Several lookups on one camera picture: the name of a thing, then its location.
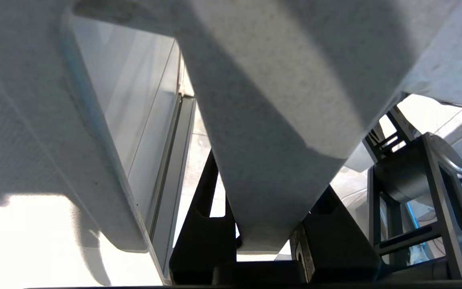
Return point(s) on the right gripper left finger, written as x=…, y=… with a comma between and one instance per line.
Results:
x=205, y=241

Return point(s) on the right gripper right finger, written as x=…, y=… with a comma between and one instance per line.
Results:
x=337, y=245

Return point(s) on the white cabinet door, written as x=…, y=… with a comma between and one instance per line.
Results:
x=134, y=88

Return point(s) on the grey speckled countertop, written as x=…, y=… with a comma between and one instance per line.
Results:
x=34, y=120

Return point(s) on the black metal frame stand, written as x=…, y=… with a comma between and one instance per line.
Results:
x=405, y=172

